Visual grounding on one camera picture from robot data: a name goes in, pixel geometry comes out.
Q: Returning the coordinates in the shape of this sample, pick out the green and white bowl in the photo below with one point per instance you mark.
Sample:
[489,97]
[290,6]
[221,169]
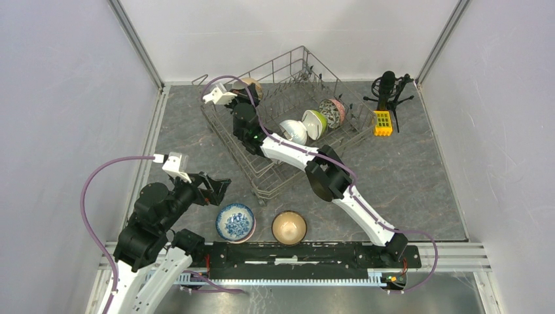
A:
[315,124]

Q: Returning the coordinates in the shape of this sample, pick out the brown rimmed cream bowl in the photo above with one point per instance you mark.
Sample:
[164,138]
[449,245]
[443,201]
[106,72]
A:
[289,228]

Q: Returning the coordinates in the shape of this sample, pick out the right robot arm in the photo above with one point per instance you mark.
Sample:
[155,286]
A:
[329,178]

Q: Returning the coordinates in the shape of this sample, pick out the blue floral bowl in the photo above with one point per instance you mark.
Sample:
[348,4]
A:
[234,221]

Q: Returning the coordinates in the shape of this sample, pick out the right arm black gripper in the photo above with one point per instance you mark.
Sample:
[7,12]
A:
[243,95]

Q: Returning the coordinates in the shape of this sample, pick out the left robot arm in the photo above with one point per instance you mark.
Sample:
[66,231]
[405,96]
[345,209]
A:
[156,210]

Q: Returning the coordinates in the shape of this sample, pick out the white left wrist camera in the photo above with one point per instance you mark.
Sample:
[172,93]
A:
[174,165]

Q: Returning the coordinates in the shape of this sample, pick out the black microphone on tripod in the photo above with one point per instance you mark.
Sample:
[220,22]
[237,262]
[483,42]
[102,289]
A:
[387,89]

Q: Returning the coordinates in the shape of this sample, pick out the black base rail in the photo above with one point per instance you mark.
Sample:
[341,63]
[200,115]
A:
[307,260]

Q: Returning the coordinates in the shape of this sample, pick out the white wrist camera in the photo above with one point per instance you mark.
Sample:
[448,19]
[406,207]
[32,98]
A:
[219,95]
[174,165]

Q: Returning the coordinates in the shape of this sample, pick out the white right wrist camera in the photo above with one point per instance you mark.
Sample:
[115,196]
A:
[219,95]

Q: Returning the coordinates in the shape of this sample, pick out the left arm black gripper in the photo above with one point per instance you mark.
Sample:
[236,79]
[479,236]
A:
[216,190]

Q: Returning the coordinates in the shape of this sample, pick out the yellow block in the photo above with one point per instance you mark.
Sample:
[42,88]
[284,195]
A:
[383,127]

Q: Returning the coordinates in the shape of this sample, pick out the grey wire dish rack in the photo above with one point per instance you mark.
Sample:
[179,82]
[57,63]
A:
[293,83]

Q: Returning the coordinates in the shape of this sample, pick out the floral brown patterned bowl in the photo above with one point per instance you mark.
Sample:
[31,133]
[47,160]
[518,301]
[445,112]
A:
[334,111]

